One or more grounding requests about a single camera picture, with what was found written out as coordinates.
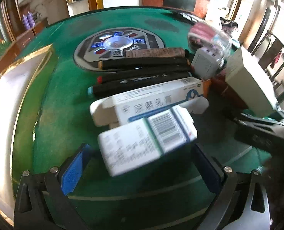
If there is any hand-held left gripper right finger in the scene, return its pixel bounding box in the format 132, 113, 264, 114
191, 143, 270, 230

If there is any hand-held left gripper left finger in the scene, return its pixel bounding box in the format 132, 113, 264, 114
14, 143, 94, 230

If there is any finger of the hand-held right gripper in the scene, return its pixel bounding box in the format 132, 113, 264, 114
233, 112, 284, 149

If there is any white barcode medicine box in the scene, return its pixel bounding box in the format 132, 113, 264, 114
98, 105, 197, 177

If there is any white tray with gold rim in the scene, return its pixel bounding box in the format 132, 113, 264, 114
0, 44, 59, 223

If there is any white blue ointment box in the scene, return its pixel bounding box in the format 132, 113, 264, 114
89, 77, 210, 128

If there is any black marker with red caps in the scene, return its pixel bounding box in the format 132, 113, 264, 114
96, 68, 193, 84

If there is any red cloth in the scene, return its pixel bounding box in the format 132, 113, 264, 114
269, 48, 283, 70

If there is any white cardboard box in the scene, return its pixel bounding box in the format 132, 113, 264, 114
225, 46, 281, 117

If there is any dark wooden chair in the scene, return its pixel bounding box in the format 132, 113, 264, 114
247, 6, 280, 60

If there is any orange box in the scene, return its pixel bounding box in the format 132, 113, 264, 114
203, 79, 212, 97

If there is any pile of clothes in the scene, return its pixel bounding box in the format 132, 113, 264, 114
220, 17, 239, 41

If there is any small grey box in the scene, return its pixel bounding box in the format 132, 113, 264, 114
191, 47, 220, 80

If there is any red television cabinet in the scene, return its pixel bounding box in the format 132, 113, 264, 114
142, 0, 212, 20

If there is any pile of playing cards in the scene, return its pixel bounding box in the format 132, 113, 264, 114
176, 11, 201, 25

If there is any patterned metallic tube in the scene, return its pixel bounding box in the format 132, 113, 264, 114
125, 47, 186, 58

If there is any round tray with items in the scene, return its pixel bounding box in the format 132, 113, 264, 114
74, 29, 166, 73

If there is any brown wooden cabinet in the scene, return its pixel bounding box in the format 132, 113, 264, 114
0, 17, 49, 82

